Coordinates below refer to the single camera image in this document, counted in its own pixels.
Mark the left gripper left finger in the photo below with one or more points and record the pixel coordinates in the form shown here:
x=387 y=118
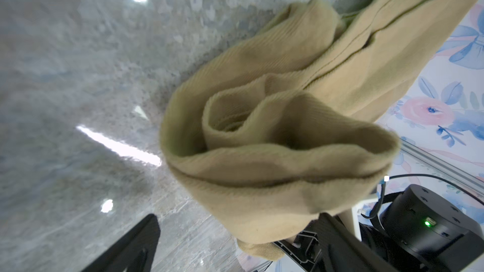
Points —
x=135 y=251

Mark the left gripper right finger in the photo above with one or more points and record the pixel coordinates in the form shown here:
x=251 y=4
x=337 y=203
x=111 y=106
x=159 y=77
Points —
x=341 y=251

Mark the right aluminium corner post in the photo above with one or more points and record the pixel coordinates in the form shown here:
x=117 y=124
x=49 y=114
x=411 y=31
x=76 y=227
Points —
x=442 y=166

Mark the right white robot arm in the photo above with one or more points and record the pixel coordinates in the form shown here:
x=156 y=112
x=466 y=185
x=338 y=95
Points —
x=422 y=231

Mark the khaki long pants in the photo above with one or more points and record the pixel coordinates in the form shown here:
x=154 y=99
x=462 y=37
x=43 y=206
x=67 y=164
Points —
x=282 y=126

